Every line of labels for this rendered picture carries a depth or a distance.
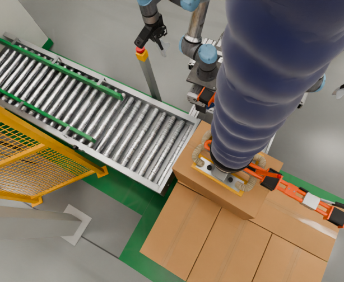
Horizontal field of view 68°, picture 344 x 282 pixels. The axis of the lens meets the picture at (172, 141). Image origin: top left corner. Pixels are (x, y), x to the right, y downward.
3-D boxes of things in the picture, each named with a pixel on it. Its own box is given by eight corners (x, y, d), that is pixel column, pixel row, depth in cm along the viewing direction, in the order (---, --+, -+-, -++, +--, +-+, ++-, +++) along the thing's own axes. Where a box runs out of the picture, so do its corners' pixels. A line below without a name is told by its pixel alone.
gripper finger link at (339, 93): (325, 99, 109) (348, 94, 101) (329, 88, 111) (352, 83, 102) (329, 103, 110) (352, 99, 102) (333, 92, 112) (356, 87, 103)
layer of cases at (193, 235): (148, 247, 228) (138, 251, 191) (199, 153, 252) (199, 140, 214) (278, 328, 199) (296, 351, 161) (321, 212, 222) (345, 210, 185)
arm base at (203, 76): (201, 60, 181) (201, 51, 172) (221, 67, 178) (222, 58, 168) (193, 77, 178) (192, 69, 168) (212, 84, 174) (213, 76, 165)
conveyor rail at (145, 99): (14, 46, 288) (2, 34, 271) (17, 43, 290) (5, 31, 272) (195, 131, 232) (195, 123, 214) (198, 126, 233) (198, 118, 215)
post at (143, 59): (156, 110, 288) (135, 53, 194) (159, 105, 290) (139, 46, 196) (161, 112, 287) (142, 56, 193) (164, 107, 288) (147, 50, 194)
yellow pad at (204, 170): (190, 167, 156) (190, 165, 151) (199, 154, 158) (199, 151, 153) (240, 197, 147) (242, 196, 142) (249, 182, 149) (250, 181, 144)
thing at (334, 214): (322, 219, 129) (326, 219, 125) (328, 206, 131) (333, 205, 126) (338, 228, 127) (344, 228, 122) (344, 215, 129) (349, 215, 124)
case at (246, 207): (176, 178, 205) (171, 168, 168) (201, 139, 214) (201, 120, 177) (243, 220, 190) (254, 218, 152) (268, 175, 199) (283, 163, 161)
